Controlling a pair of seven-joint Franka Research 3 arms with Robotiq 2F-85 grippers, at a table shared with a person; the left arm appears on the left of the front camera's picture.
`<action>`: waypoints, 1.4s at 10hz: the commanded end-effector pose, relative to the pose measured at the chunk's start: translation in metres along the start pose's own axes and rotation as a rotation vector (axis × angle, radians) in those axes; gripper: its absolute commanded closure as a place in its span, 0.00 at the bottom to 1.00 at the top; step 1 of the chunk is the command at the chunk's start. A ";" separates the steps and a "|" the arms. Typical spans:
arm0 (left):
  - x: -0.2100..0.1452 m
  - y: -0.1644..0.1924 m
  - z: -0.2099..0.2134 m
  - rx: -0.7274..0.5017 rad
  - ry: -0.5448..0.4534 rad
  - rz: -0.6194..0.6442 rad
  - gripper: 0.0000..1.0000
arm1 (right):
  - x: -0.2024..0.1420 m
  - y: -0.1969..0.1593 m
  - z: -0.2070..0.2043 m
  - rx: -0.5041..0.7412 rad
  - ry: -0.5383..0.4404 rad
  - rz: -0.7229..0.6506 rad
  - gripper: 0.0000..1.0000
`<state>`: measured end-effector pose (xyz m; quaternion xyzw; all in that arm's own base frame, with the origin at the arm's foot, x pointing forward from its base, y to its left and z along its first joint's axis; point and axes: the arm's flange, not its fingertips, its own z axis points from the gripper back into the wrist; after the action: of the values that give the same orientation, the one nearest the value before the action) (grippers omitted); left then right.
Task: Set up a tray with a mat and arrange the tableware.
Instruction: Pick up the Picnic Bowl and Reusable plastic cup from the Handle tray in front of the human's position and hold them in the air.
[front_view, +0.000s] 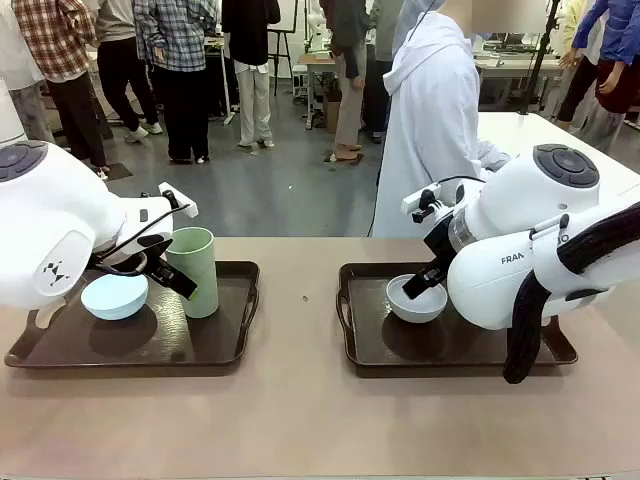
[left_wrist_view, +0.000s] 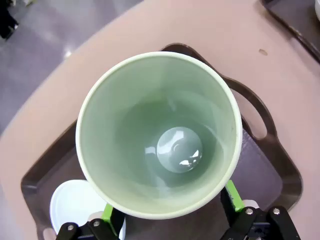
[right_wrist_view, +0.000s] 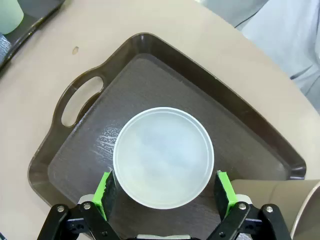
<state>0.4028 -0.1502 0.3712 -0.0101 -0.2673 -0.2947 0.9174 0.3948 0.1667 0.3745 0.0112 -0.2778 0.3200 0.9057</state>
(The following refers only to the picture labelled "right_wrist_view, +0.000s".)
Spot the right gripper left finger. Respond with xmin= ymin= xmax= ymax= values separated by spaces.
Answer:
xmin=37 ymin=169 xmax=124 ymax=240

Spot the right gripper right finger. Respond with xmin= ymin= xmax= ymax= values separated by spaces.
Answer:
xmin=207 ymin=170 xmax=293 ymax=240

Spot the brown tall cup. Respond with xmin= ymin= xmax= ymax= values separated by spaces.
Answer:
xmin=231 ymin=178 xmax=320 ymax=240

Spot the off-white plastic bowl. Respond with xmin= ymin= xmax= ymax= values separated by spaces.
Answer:
xmin=112 ymin=106 xmax=215 ymax=210

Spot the light green tall cup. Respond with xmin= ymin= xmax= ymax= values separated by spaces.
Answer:
xmin=0 ymin=0 xmax=25 ymax=35

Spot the person in white hoodie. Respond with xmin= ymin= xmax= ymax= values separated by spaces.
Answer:
xmin=234 ymin=0 xmax=320 ymax=97

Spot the dark brown handled tray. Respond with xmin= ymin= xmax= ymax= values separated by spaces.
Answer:
xmin=0 ymin=0 xmax=67 ymax=72
xmin=27 ymin=31 xmax=307 ymax=240

